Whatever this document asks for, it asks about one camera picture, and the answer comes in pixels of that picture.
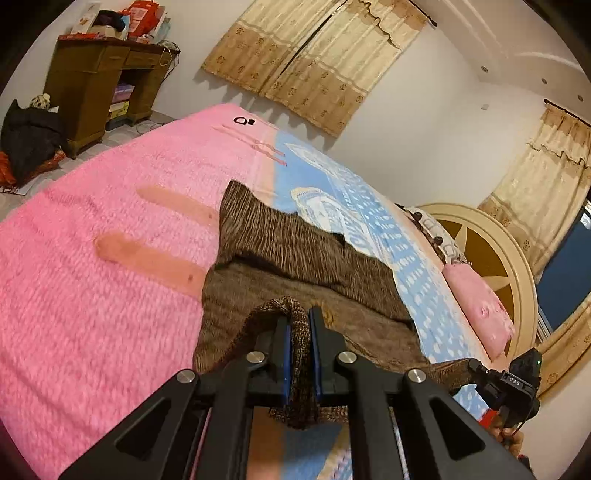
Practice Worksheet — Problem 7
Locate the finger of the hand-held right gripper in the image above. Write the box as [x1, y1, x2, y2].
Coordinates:
[468, 357, 492, 386]

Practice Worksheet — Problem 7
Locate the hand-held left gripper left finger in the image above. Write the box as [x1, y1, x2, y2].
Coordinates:
[58, 315, 293, 480]

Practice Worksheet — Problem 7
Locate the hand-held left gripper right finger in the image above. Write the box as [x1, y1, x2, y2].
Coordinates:
[308, 305, 539, 480]

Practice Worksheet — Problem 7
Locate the brown knit sweater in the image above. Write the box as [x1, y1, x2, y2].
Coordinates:
[193, 180, 481, 430]

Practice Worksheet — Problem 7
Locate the person's right hand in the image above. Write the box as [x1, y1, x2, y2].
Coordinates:
[489, 418, 526, 459]

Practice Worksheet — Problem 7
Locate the pink pillow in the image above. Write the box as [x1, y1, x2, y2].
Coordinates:
[442, 263, 516, 361]

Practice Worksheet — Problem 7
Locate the blue window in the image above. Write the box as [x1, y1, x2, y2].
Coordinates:
[536, 203, 591, 331]

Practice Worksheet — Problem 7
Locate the cream round headboard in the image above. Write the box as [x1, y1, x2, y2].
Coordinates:
[416, 202, 542, 367]

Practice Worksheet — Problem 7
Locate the white and brown patterned pillow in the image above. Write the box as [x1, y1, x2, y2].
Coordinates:
[405, 206, 472, 266]

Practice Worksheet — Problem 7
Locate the narrow beige patterned curtain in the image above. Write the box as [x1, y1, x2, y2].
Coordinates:
[478, 104, 591, 278]

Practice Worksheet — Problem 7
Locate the pink and blue printed blanket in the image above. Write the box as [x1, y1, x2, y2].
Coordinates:
[0, 102, 518, 480]

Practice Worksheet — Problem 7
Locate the dark curtain rod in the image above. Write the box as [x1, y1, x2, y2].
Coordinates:
[410, 0, 438, 28]
[544, 98, 591, 126]

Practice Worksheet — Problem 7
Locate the wide beige patterned curtain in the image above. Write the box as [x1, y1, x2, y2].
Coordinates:
[201, 0, 428, 138]

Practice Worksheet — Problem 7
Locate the brown wooden desk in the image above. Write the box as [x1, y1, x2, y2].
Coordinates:
[44, 36, 181, 160]

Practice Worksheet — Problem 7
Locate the large black bag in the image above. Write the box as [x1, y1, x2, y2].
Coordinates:
[0, 99, 66, 184]

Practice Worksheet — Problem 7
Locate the red patterned cloth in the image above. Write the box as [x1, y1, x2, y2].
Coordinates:
[0, 150, 19, 188]

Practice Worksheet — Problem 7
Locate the small black bag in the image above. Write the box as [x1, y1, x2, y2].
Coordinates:
[99, 10, 133, 33]

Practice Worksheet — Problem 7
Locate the white printed box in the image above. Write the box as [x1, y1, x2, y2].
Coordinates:
[69, 2, 102, 36]

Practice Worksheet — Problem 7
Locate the white cable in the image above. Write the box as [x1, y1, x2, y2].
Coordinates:
[156, 41, 182, 71]

